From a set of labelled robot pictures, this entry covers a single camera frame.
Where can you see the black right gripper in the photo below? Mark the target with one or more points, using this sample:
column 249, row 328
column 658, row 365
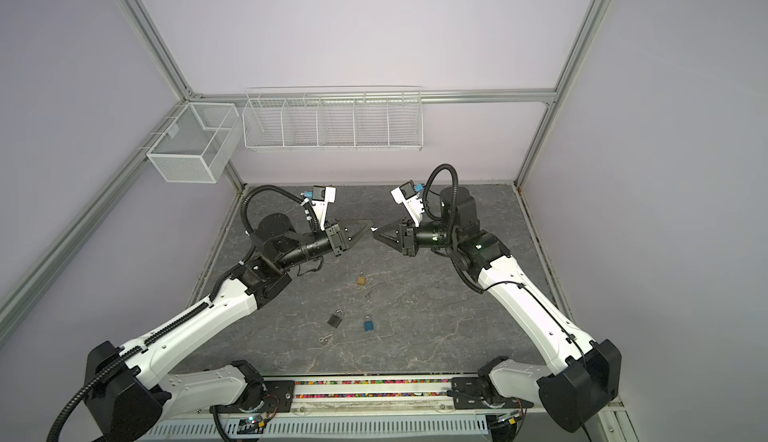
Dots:
column 407, row 239

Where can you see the dark grey padlock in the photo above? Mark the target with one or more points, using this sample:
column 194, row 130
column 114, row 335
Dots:
column 336, row 318

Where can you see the white wire wall basket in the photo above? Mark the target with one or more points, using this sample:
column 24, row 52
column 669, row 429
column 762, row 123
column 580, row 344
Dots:
column 346, row 118

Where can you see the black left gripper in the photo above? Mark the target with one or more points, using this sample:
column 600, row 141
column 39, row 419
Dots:
column 343, row 241

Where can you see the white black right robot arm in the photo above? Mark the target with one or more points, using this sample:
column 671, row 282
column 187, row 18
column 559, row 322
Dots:
column 486, row 266

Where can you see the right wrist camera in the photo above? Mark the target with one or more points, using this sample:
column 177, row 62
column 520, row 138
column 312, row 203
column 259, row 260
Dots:
column 409, row 195

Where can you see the white vented cable duct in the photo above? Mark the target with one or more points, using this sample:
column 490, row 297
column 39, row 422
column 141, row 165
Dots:
column 323, row 428

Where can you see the blue padlock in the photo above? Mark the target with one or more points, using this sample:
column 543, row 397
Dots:
column 368, row 324

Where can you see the white mesh box basket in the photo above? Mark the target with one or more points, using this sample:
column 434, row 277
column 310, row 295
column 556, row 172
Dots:
column 198, row 143

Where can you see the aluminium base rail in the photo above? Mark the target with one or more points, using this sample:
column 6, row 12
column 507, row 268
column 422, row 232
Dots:
column 384, row 391

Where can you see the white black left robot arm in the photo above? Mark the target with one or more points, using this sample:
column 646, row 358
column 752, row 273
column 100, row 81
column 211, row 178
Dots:
column 128, row 389

